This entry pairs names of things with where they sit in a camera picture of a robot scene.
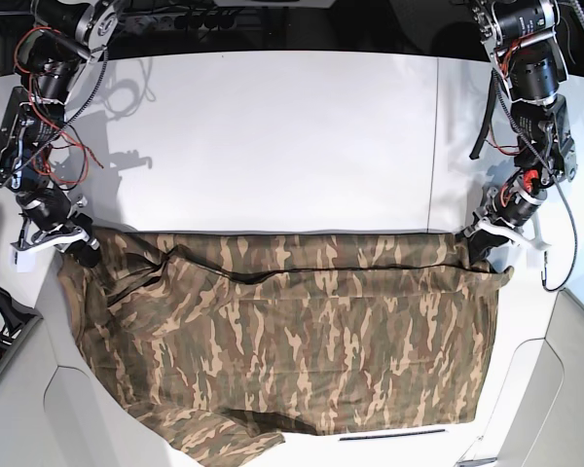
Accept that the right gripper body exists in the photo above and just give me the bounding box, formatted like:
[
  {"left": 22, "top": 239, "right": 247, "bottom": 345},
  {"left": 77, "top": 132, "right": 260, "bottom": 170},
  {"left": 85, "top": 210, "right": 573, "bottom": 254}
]
[{"left": 14, "top": 187, "right": 95, "bottom": 254}]

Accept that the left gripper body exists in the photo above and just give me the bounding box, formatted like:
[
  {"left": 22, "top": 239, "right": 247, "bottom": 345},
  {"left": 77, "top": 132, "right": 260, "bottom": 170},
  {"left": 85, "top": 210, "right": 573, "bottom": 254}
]
[{"left": 463, "top": 169, "right": 547, "bottom": 248}]

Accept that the camouflage T-shirt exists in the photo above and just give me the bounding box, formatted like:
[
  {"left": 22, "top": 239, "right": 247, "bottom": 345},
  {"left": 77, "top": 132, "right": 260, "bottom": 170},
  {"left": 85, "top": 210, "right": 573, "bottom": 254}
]
[{"left": 58, "top": 229, "right": 513, "bottom": 466}]

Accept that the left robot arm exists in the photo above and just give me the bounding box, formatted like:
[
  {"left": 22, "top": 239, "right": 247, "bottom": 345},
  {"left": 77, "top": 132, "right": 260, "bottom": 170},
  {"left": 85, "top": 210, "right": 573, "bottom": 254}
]
[{"left": 460, "top": 1, "right": 577, "bottom": 263}]

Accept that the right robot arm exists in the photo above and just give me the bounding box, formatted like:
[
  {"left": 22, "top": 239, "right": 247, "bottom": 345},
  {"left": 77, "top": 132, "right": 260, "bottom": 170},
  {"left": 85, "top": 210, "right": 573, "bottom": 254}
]
[{"left": 0, "top": 1, "right": 124, "bottom": 268}]

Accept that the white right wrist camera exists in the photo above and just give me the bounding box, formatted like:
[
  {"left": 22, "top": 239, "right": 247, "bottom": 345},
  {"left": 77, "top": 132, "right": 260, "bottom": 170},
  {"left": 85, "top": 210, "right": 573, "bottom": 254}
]
[{"left": 11, "top": 243, "right": 36, "bottom": 273}]

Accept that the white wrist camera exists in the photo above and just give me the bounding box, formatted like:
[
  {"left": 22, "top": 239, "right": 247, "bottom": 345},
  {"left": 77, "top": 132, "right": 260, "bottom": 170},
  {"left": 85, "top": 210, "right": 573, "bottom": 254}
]
[
  {"left": 11, "top": 243, "right": 36, "bottom": 273},
  {"left": 526, "top": 237, "right": 550, "bottom": 269}
]

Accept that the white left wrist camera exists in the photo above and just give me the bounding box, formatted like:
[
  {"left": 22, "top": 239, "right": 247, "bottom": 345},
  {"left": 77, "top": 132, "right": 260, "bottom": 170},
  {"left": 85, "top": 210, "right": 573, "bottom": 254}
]
[{"left": 526, "top": 237, "right": 550, "bottom": 269}]

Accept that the black braided camera cable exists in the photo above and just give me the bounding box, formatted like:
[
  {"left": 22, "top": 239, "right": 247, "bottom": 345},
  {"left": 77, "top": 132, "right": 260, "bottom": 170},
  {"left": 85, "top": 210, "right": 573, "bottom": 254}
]
[{"left": 539, "top": 174, "right": 579, "bottom": 293}]

